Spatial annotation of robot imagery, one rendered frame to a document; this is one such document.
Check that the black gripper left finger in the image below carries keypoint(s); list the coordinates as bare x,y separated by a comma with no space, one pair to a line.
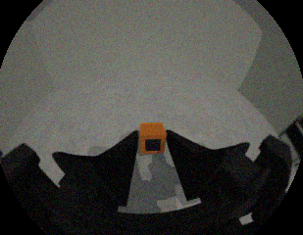
112,170

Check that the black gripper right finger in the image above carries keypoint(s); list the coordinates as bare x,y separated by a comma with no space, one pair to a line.
196,165

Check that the orange block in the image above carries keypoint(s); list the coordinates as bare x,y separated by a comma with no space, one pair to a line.
153,137

